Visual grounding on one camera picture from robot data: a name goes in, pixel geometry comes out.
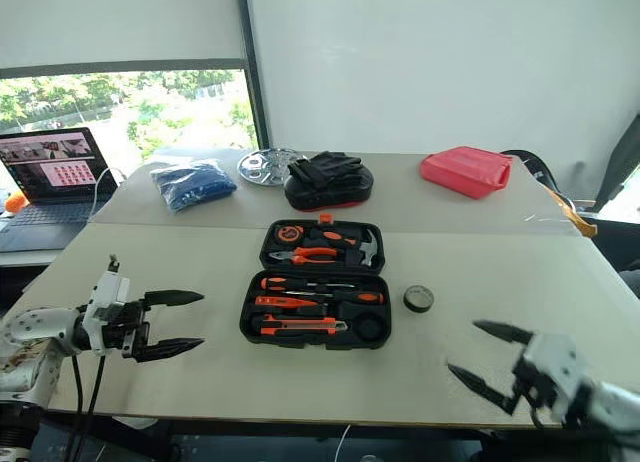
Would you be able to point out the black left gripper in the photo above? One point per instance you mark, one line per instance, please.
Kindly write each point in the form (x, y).
(122, 327)

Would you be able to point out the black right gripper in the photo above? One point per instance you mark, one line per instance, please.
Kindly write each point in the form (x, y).
(532, 382)

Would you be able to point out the short orange black screwdriver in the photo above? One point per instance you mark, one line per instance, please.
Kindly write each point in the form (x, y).
(274, 283)

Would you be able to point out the orange voltage tester pen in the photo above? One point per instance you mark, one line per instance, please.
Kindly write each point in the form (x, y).
(285, 301)

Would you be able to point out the orange black utility knife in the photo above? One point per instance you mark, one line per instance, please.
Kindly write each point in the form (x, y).
(295, 324)

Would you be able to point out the long orange black screwdriver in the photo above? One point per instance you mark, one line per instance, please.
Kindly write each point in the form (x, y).
(367, 298)

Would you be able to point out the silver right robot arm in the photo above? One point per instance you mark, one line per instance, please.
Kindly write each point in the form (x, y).
(615, 402)

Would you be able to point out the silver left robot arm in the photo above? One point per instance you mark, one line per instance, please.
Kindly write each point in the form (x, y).
(35, 342)

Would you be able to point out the black tool case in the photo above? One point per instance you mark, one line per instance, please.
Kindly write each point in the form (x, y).
(350, 262)

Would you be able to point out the black electrical tape roll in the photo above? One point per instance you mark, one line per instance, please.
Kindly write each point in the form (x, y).
(418, 299)

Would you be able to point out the blue items in plastic bag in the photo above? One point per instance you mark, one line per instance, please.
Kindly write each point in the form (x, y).
(192, 184)

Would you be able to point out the orange black tape measure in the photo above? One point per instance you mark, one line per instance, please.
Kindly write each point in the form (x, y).
(290, 233)

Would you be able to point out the grey side desk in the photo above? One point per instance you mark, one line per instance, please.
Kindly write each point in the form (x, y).
(25, 258)

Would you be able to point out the round silver metal plate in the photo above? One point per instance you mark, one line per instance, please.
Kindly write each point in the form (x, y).
(260, 169)

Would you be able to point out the red plastic case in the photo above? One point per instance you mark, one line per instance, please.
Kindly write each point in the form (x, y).
(465, 172)

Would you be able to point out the open dark laptop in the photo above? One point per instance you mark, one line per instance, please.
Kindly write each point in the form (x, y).
(50, 172)

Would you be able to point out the small orange object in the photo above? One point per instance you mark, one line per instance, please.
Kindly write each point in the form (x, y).
(15, 202)

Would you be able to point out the black case with red trim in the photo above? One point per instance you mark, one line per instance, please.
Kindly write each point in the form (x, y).
(330, 196)

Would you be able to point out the black gloves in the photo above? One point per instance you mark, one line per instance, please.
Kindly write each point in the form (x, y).
(325, 167)

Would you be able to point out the black stand by window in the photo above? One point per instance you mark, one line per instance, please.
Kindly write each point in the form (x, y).
(620, 162)

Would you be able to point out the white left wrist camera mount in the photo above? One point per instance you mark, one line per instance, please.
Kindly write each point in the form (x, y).
(110, 292)

